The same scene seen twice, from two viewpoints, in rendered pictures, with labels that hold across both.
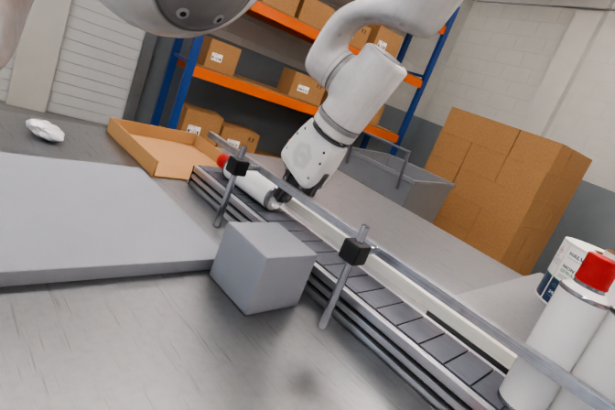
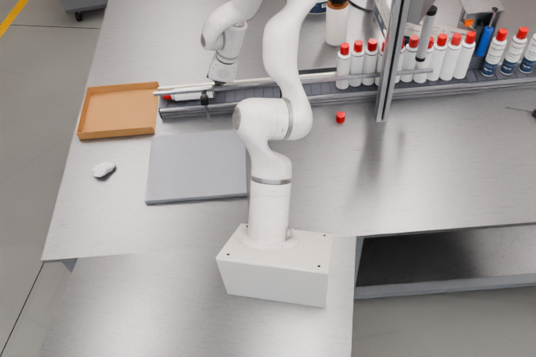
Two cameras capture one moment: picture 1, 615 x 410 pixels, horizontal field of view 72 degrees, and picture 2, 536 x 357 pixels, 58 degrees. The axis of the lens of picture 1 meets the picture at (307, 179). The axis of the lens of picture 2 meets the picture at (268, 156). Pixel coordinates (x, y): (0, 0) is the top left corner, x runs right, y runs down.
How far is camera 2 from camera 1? 1.43 m
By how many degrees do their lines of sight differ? 50
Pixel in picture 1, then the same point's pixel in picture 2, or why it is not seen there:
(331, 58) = (219, 41)
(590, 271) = (344, 52)
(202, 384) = (298, 158)
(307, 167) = (230, 76)
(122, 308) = not seen: hidden behind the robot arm
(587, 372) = (353, 70)
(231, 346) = (286, 146)
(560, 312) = (342, 64)
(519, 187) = not seen: outside the picture
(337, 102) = (230, 52)
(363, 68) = (235, 37)
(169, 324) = not seen: hidden behind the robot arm
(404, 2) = (246, 16)
